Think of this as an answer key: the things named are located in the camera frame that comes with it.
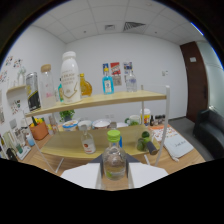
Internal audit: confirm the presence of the blue white wall poster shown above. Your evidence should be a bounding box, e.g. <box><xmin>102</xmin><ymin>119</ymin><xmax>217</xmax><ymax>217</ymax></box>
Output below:
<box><xmin>123</xmin><ymin>61</ymin><xmax>133</xmax><ymax>74</ymax></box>

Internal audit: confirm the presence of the white wooden two-tier shelf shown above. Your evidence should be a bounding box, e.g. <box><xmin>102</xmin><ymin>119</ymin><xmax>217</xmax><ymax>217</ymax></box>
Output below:
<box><xmin>22</xmin><ymin>84</ymin><xmax>171</xmax><ymax>174</ymax></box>

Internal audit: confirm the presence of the black chair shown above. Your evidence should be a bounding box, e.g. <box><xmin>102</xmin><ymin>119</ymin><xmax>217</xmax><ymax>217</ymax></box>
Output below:
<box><xmin>192</xmin><ymin>107</ymin><xmax>224</xmax><ymax>160</ymax></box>

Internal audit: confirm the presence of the green potted plant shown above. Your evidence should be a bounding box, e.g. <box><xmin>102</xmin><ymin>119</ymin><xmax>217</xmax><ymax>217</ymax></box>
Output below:
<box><xmin>59</xmin><ymin>109</ymin><xmax>76</xmax><ymax>123</ymax></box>

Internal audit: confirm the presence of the orange storage basket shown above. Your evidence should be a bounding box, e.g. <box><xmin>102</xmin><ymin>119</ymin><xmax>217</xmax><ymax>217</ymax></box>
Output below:
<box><xmin>29</xmin><ymin>116</ymin><xmax>50</xmax><ymax>141</ymax></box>

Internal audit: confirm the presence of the ceiling air vent grille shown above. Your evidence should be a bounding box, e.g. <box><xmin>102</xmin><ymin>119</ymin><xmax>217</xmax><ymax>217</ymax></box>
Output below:
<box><xmin>122</xmin><ymin>21</ymin><xmax>147</xmax><ymax>33</ymax></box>

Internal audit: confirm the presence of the blue yellow wall poster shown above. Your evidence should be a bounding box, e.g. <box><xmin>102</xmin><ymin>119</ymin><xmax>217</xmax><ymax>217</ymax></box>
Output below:
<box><xmin>102</xmin><ymin>62</ymin><xmax>110</xmax><ymax>76</ymax></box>

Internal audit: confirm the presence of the amber liquid bottle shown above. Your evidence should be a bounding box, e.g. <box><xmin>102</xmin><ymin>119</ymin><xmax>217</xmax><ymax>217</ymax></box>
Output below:
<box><xmin>79</xmin><ymin>73</ymin><xmax>93</xmax><ymax>98</ymax></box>

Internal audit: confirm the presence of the teal liquid bottle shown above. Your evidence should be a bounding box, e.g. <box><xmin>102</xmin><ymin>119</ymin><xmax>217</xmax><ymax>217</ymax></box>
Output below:
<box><xmin>57</xmin><ymin>78</ymin><xmax>64</xmax><ymax>103</ymax></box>

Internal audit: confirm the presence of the blue gin bottle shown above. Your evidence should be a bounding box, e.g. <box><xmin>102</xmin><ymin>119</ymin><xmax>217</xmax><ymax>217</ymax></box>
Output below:
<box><xmin>101</xmin><ymin>67</ymin><xmax>115</xmax><ymax>95</ymax></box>

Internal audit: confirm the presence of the white cup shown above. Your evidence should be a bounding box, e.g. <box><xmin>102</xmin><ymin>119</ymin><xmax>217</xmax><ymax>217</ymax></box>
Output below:
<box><xmin>77</xmin><ymin>119</ymin><xmax>93</xmax><ymax>131</ymax></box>

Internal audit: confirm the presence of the green white mug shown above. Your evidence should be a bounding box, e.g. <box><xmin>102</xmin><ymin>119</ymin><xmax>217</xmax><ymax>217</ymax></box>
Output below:
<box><xmin>124</xmin><ymin>114</ymin><xmax>141</xmax><ymax>127</ymax></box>

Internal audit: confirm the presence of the red wall poster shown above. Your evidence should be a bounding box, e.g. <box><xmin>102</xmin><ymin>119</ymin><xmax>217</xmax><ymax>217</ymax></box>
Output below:
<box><xmin>110</xmin><ymin>61</ymin><xmax>123</xmax><ymax>87</ymax></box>

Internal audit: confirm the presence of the clear bottle green cap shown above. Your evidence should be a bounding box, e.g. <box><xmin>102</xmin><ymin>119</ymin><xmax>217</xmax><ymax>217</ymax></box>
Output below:
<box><xmin>101</xmin><ymin>129</ymin><xmax>128</xmax><ymax>182</ymax></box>

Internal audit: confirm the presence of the wooden wall shelf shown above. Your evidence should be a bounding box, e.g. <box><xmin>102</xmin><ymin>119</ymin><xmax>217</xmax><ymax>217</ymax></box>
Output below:
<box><xmin>5</xmin><ymin>84</ymin><xmax>28</xmax><ymax>96</ymax></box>

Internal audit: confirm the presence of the orange printed magazine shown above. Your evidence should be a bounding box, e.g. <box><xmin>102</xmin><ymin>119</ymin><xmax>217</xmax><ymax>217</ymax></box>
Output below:
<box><xmin>150</xmin><ymin>123</ymin><xmax>178</xmax><ymax>144</ymax></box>

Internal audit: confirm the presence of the brown door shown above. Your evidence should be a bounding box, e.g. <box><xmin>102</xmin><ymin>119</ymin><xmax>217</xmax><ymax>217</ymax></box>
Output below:
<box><xmin>179</xmin><ymin>41</ymin><xmax>210</xmax><ymax>124</ymax></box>

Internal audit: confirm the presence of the black yellow drink can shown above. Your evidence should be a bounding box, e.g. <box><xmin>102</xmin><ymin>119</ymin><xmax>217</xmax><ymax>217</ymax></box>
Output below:
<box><xmin>25</xmin><ymin>71</ymin><xmax>42</xmax><ymax>112</ymax></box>

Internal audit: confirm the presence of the large white bottle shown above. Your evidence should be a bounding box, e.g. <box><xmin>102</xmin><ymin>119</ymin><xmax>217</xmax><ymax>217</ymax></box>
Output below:
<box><xmin>60</xmin><ymin>50</ymin><xmax>83</xmax><ymax>105</ymax></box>

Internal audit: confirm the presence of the black bag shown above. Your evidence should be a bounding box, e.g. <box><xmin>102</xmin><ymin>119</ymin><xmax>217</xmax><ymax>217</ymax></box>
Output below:
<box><xmin>5</xmin><ymin>147</ymin><xmax>19</xmax><ymax>162</ymax></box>

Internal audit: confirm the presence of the glass jar with limes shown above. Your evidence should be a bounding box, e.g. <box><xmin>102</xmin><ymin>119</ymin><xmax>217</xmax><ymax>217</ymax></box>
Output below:
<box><xmin>135</xmin><ymin>129</ymin><xmax>153</xmax><ymax>152</ymax></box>

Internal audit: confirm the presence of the white notebook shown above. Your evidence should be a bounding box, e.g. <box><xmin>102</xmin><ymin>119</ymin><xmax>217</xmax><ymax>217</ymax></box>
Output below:
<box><xmin>163</xmin><ymin>131</ymin><xmax>195</xmax><ymax>163</ymax></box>

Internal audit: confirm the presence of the white tray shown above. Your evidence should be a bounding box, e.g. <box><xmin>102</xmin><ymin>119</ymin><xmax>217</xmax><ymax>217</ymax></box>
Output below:
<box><xmin>16</xmin><ymin>145</ymin><xmax>32</xmax><ymax>161</ymax></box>

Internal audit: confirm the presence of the clear bottle blue cap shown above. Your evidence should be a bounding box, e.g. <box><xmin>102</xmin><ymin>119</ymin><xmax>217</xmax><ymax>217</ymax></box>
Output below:
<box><xmin>125</xmin><ymin>68</ymin><xmax>138</xmax><ymax>93</ymax></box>

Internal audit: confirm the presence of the black grinder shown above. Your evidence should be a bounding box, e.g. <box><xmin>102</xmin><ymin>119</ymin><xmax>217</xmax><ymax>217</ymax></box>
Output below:
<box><xmin>146</xmin><ymin>140</ymin><xmax>158</xmax><ymax>156</ymax></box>

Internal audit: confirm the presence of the white plant figurine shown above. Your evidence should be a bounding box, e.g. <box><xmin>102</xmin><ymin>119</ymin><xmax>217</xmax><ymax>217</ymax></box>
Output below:
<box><xmin>16</xmin><ymin>65</ymin><xmax>28</xmax><ymax>86</ymax></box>

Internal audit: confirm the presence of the blue printed tub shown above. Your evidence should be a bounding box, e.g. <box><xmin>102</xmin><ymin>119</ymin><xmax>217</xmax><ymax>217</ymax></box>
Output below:
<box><xmin>62</xmin><ymin>120</ymin><xmax>79</xmax><ymax>132</ymax></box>

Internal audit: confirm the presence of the plain white bowl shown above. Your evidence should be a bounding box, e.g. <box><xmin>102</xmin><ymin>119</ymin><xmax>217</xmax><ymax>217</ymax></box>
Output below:
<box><xmin>116</xmin><ymin>121</ymin><xmax>129</xmax><ymax>129</ymax></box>

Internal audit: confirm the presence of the white bottle red yellow label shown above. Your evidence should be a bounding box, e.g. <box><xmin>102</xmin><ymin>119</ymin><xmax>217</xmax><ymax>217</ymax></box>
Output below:
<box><xmin>139</xmin><ymin>107</ymin><xmax>152</xmax><ymax>127</ymax></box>

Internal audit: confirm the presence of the glass bottle wooden lid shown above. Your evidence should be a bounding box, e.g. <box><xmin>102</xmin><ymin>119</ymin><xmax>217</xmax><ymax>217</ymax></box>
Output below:
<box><xmin>39</xmin><ymin>63</ymin><xmax>58</xmax><ymax>109</ymax></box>

